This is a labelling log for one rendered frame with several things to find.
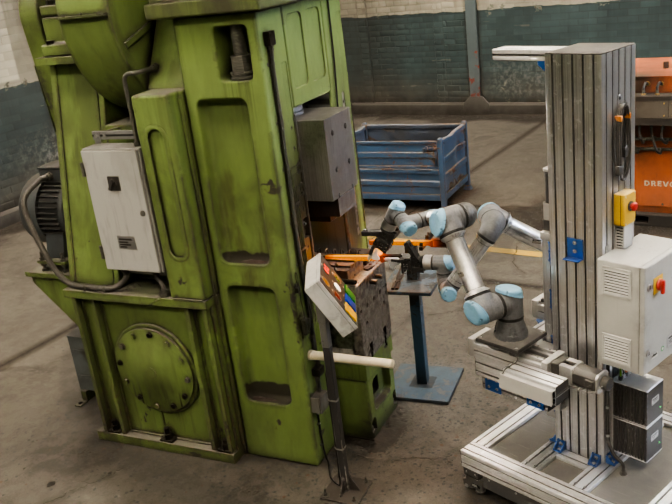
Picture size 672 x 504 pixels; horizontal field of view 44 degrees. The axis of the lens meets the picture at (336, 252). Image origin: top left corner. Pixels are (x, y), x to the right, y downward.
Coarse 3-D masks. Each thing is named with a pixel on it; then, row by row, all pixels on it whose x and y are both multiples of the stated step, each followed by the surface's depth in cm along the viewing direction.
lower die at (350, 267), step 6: (330, 264) 424; (342, 264) 422; (348, 264) 421; (354, 264) 423; (360, 264) 430; (336, 270) 418; (342, 270) 417; (348, 270) 417; (354, 270) 423; (360, 270) 430; (342, 276) 417; (348, 276) 417; (354, 276) 424
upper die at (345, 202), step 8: (352, 192) 417; (336, 200) 402; (344, 200) 408; (352, 200) 417; (312, 208) 410; (320, 208) 408; (328, 208) 406; (336, 208) 404; (344, 208) 409; (328, 216) 408; (336, 216) 406
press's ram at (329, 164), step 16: (304, 112) 407; (320, 112) 402; (336, 112) 398; (304, 128) 390; (320, 128) 386; (336, 128) 397; (304, 144) 393; (320, 144) 389; (336, 144) 397; (352, 144) 414; (304, 160) 396; (320, 160) 392; (336, 160) 398; (352, 160) 415; (304, 176) 399; (320, 176) 396; (336, 176) 399; (352, 176) 416; (320, 192) 399; (336, 192) 400
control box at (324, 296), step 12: (312, 264) 374; (312, 276) 360; (324, 276) 361; (312, 288) 351; (324, 288) 351; (336, 288) 366; (312, 300) 353; (324, 300) 353; (336, 300) 354; (324, 312) 355; (336, 312) 355; (336, 324) 357; (348, 324) 357
